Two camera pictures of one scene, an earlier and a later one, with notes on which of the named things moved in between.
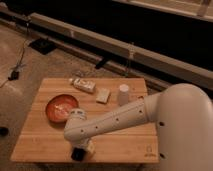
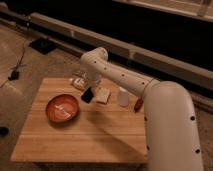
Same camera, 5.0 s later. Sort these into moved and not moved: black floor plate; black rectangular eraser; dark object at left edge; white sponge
Moved: black rectangular eraser
Not moved: black floor plate; dark object at left edge; white sponge
